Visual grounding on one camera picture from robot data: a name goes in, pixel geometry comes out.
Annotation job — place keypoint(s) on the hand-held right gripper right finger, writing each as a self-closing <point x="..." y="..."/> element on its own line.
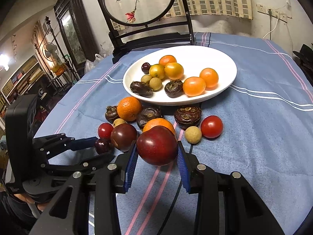
<point x="183" y="169"/>

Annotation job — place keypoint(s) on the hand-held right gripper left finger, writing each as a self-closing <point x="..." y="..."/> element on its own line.
<point x="129" y="169"/>

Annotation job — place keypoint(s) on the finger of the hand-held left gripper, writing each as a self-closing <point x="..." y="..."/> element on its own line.
<point x="80" y="143"/>
<point x="94" y="160"/>

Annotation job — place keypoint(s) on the dark red cherry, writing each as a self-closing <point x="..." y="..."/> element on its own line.
<point x="102" y="146"/>
<point x="146" y="67"/>

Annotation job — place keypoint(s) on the red plum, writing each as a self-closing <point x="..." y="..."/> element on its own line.
<point x="156" y="145"/>

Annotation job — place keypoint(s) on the brown water chestnut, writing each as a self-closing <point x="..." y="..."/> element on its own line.
<point x="149" y="116"/>
<point x="173" y="88"/>
<point x="111" y="113"/>
<point x="187" y="116"/>
<point x="141" y="89"/>

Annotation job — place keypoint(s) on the orange tomato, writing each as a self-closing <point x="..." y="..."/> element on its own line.
<point x="194" y="86"/>
<point x="173" y="71"/>
<point x="209" y="78"/>

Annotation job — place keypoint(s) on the tan longan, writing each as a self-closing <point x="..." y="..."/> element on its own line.
<point x="155" y="84"/>
<point x="193" y="134"/>
<point x="146" y="78"/>
<point x="119" y="122"/>

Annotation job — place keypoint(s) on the yellow tomato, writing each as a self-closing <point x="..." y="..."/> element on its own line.
<point x="157" y="71"/>

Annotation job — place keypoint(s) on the large mandarin orange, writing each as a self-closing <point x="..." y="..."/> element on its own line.
<point x="167" y="60"/>

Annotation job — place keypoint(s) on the white oval plate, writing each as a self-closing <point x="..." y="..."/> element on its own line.
<point x="195" y="58"/>

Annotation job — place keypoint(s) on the person's left hand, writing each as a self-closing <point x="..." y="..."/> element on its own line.
<point x="27" y="197"/>

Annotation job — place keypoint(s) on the red cherry tomato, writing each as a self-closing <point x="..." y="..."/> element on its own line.
<point x="211" y="126"/>
<point x="105" y="130"/>

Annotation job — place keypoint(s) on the dark purple tomato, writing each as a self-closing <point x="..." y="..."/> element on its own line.
<point x="123" y="137"/>

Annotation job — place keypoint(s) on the wooden shelf unit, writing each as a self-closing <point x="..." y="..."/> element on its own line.
<point x="22" y="78"/>

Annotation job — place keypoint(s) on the small mandarin orange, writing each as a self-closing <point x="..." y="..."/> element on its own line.
<point x="159" y="122"/>
<point x="129" y="109"/>

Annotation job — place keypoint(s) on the blue striped tablecloth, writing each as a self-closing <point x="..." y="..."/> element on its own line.
<point x="244" y="139"/>

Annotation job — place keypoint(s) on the orange box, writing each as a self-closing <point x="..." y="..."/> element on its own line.
<point x="58" y="69"/>

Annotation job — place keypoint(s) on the standing fan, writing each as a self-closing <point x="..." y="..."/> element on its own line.
<point x="50" y="52"/>

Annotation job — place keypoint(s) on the clear plastic bag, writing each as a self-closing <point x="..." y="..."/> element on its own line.
<point x="94" y="61"/>

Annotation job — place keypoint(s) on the black tripod stand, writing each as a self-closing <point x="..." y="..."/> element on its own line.
<point x="55" y="44"/>

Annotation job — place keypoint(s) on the dark framed cabinet mirror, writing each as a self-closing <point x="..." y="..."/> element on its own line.
<point x="71" y="31"/>

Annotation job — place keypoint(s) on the round embroidered bird screen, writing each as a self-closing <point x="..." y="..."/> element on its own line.
<point x="137" y="2"/>

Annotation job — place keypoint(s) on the black hat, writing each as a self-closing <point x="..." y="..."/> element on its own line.
<point x="305" y="53"/>

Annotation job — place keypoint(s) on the checked beige curtain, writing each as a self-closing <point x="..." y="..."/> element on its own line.
<point x="215" y="0"/>

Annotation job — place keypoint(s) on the white wall socket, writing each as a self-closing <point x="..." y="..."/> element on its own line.
<point x="261" y="8"/>

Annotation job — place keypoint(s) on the white wall power strip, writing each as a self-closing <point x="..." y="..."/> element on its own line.
<point x="280" y="15"/>

